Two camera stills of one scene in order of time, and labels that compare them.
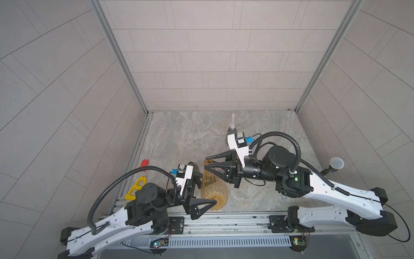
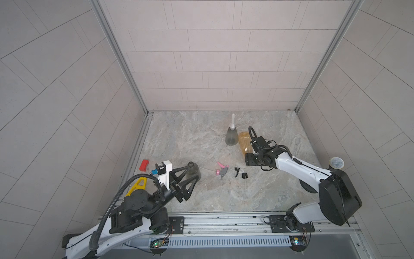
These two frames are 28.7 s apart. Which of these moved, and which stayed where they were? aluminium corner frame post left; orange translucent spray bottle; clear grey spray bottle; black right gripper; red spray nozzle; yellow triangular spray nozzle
Moved: orange translucent spray bottle; black right gripper
Stayed: clear grey spray bottle; yellow triangular spray nozzle; red spray nozzle; aluminium corner frame post left
